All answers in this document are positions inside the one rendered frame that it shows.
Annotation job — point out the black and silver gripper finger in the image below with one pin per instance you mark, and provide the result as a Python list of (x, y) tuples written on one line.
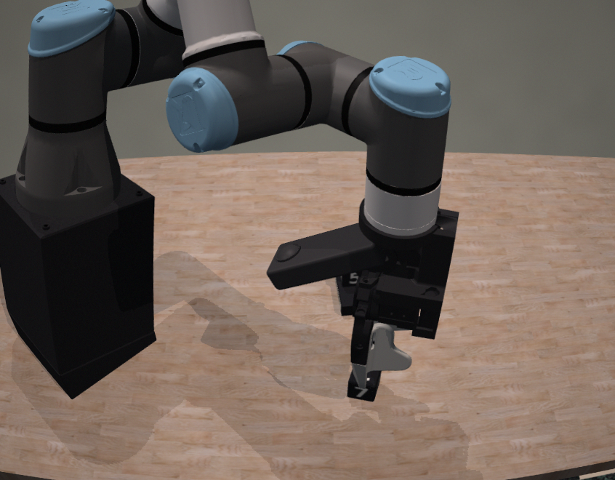
[(383, 355), (393, 326)]

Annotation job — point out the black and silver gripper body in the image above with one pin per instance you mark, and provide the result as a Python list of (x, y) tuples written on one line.
[(409, 280)]

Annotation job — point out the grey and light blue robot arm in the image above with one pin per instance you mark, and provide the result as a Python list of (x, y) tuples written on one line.
[(228, 91)]

